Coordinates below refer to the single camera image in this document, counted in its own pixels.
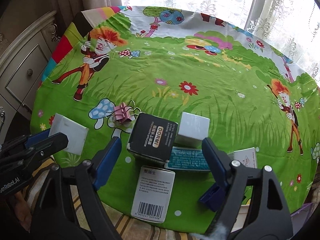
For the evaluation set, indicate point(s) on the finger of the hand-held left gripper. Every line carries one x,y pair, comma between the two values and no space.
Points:
50,145
35,137

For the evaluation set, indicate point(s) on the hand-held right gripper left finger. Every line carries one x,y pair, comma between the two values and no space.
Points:
107,160

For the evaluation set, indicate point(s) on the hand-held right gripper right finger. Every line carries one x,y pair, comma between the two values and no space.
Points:
215,160

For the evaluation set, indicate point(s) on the plain white box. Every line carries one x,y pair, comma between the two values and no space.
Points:
72,135

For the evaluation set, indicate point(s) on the teal box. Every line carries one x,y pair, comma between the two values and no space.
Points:
187,158

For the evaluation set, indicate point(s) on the white cube box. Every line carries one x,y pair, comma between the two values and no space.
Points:
192,127

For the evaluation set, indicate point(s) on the black box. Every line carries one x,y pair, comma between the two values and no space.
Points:
150,137

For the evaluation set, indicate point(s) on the purple cardboard box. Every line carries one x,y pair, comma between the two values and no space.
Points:
300,211

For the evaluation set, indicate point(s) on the white box with small print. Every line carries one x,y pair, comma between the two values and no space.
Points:
246,157

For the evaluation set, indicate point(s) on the blue binder clip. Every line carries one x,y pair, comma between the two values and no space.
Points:
212,200

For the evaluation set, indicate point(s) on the pink binder clip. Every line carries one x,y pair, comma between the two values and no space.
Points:
122,113

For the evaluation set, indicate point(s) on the white box with barcode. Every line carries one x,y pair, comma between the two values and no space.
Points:
153,195

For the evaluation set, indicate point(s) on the cream carved nightstand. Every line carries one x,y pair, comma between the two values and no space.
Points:
22,62

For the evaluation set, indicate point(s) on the striped beige towel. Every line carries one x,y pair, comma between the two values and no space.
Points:
150,232

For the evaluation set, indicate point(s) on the green cartoon printed cloth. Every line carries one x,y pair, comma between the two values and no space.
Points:
200,67

